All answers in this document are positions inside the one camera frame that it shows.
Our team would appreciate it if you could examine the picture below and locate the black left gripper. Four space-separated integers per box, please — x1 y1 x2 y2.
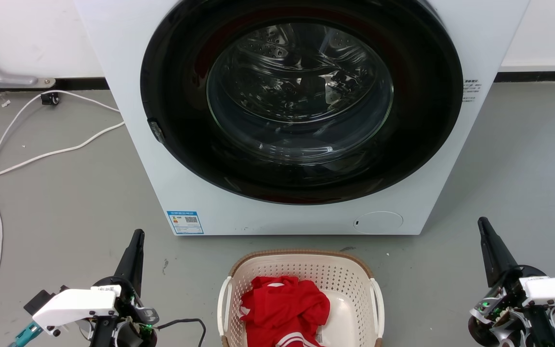
91 229 159 347

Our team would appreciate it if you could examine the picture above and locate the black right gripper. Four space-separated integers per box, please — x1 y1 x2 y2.
467 217 555 347

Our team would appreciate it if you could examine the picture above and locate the cream plastic laundry basket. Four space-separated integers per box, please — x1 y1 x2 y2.
217 249 385 347

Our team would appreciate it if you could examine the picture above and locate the blue energy label sticker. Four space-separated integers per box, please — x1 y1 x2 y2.
167 210 204 235

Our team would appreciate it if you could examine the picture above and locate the round white filter cover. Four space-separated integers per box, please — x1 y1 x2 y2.
353 211 404 235

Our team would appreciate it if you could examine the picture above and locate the round black washer door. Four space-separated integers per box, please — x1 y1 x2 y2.
140 0 464 205

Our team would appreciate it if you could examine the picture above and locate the grey washer door latch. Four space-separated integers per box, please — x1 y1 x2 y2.
147 119 166 144

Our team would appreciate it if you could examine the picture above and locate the red garment with white stripes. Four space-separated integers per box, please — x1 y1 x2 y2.
239 275 331 347

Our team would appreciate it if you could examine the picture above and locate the small printed warning label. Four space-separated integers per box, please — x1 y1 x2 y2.
462 79 482 103

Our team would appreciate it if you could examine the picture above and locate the white front-load washing machine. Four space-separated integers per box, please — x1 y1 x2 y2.
74 0 531 236

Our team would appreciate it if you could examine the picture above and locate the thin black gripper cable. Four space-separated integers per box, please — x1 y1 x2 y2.
156 318 207 347

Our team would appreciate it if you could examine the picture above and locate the thick white power cable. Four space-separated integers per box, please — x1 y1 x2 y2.
0 121 126 186

